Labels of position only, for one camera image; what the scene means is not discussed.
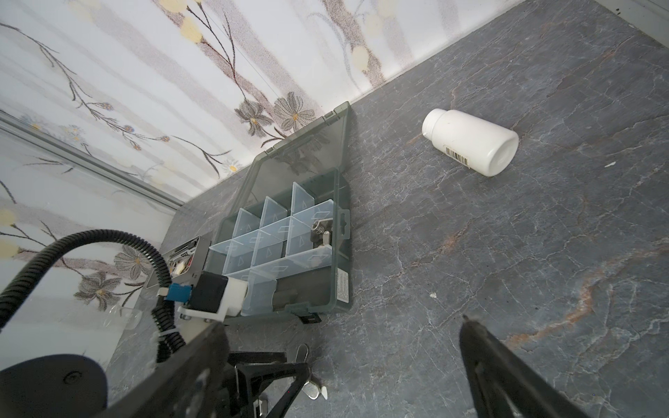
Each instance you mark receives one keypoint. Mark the silver wing nut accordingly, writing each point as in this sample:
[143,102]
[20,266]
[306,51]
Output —
[321,232]
[313,387]

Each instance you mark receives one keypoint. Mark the white plastic bottle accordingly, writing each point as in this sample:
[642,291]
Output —
[478,144]

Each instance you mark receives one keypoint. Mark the clear plastic cup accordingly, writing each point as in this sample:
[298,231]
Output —
[116,321]

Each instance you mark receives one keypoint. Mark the green compartment organizer box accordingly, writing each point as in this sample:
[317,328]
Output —
[265,240]

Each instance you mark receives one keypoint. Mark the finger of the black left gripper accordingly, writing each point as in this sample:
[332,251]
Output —
[247,375]

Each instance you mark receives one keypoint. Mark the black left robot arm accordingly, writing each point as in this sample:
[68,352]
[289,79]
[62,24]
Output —
[76,386]

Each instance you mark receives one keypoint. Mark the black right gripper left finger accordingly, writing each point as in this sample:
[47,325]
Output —
[187,384]

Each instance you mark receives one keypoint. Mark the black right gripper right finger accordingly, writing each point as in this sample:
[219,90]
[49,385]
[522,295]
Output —
[501,383]

